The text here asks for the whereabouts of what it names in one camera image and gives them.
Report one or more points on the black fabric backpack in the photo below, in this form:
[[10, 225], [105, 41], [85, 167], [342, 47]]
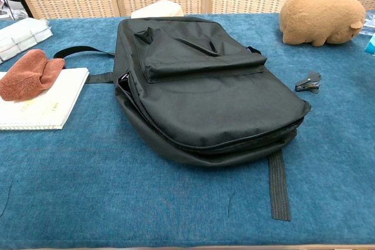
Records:
[[211, 100]]

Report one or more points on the spiral notebook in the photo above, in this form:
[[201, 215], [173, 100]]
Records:
[[44, 112]]

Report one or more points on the beige takeout food box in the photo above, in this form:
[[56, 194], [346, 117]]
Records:
[[158, 8]]

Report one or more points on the small black staple remover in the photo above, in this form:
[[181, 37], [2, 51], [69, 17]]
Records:
[[307, 83]]

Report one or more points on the blue carpet table cover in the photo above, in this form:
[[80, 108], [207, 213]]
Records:
[[88, 188]]

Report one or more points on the brown plush animal toy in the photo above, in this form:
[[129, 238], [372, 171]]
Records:
[[319, 15]]

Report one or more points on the rust brown cloth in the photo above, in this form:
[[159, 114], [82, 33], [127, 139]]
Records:
[[26, 77]]

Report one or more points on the white tissue multipack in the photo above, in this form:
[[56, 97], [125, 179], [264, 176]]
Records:
[[20, 36]]

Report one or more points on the blue plastic wrap box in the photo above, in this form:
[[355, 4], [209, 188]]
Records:
[[370, 45]]

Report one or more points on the clear plastic water bottle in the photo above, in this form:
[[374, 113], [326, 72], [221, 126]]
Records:
[[370, 21]]

